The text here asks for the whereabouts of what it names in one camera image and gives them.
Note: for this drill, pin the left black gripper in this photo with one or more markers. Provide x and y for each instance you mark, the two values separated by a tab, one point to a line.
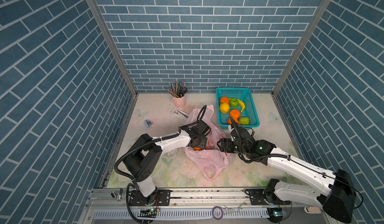
203	143

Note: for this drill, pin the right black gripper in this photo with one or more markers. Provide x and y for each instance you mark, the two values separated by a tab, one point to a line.
226	148

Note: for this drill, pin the pink plastic bag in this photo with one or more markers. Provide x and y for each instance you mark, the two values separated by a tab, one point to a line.
210	159

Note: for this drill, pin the green pear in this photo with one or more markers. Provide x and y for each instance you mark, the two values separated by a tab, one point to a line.
244	121

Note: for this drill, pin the orange fruit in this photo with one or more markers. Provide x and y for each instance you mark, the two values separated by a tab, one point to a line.
235	114
224	100

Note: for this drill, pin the yellow lemon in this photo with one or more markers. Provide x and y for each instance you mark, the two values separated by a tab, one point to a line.
224	107

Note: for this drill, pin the dragon fruit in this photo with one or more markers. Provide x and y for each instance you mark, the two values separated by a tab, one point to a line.
211	144

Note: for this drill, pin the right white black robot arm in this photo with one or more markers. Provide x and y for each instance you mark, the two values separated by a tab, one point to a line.
332	192

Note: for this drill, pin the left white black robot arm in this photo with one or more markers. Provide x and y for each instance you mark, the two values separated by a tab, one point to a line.
139	162

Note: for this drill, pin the white pencil box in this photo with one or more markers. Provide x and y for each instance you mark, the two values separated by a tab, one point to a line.
180	114

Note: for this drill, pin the pink pencil cup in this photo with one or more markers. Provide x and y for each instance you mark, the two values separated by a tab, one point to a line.
180	102

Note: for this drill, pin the teal plastic basket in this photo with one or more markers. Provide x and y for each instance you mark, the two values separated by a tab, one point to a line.
244	95

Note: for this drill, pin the green pepper in basket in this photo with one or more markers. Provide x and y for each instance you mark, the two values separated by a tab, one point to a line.
233	103

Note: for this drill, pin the yellow banana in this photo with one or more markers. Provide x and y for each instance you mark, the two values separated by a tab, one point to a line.
241	103

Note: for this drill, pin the small blue clip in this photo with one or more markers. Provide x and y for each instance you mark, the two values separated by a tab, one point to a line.
148	123

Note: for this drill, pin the aluminium mounting rail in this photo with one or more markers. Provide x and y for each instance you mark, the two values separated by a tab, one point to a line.
194	206

